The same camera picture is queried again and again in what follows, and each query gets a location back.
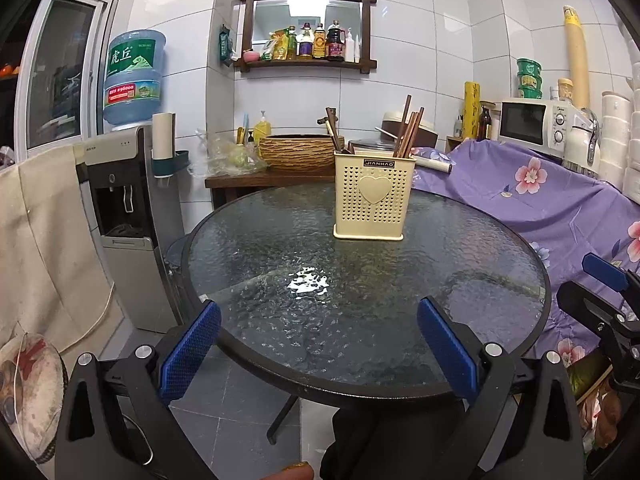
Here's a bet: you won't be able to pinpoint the purple floral cloth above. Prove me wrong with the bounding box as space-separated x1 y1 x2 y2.
400 141 639 366

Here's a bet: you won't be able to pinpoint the white microwave oven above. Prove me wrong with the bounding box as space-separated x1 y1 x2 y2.
499 98 589 158

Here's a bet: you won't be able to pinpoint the beige cloth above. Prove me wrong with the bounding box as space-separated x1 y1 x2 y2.
1 145 124 362

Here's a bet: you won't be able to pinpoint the cream plastic utensil holder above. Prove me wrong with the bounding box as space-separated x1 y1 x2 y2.
333 152 416 242

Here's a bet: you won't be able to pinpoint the wooden side table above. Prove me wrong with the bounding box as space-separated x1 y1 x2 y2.
204 168 334 209

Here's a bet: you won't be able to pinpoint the black gold-tipped chopstick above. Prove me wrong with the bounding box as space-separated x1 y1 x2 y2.
326 107 350 154

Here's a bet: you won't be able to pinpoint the dark glass bottle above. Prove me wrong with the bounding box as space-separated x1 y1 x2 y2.
477 101 495 141

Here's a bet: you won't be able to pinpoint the yellow soap bottle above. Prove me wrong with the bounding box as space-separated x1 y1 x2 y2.
253 110 271 146

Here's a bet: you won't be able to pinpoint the green stacked cups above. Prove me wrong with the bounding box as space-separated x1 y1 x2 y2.
516 58 542 99

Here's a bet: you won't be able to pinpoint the blue water jug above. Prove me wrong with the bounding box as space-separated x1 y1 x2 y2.
103 29 166 127

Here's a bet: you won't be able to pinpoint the tall beige roll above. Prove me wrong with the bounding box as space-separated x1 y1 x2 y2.
563 6 590 108

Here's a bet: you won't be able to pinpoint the person's left hand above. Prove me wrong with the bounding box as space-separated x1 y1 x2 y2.
260 462 314 480

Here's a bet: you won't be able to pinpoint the clear plastic bag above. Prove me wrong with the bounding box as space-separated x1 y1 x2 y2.
188 130 267 178

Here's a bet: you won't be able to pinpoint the woven basket sink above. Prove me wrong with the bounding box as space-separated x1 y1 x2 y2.
258 134 335 174

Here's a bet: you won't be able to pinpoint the yellow box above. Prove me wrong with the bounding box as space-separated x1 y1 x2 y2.
462 81 480 139

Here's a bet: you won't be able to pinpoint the wooden wall shelf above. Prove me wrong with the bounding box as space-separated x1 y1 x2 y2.
234 0 378 74

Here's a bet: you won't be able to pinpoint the brown wooden chopstick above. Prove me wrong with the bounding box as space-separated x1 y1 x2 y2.
393 94 424 158

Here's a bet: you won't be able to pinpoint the window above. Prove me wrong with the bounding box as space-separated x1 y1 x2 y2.
14 0 117 162

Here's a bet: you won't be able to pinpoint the water dispenser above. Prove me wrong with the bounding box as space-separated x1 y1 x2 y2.
79 122 184 333

